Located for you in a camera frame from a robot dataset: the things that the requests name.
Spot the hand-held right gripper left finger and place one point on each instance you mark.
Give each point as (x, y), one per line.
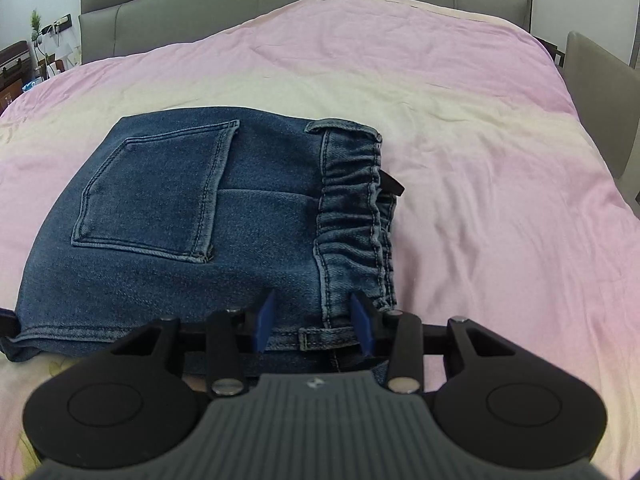
(264, 321)

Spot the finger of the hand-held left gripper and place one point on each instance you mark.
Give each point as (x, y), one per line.
(7, 322)

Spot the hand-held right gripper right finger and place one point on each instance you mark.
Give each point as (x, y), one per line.
(363, 325)

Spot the blue denim pants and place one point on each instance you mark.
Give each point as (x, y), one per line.
(275, 170)

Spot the pink floral blanket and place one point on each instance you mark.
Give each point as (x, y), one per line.
(475, 185)

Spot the dark brown suitcase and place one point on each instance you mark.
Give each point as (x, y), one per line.
(12, 70)

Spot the small green plant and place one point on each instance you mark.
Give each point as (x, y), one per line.
(35, 22)

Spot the dark wooden side table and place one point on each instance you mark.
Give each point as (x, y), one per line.
(555, 52)

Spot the grey upholstered chair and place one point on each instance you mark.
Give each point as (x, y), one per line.
(600, 90)

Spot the black wall socket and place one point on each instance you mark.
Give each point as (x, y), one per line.
(60, 20)

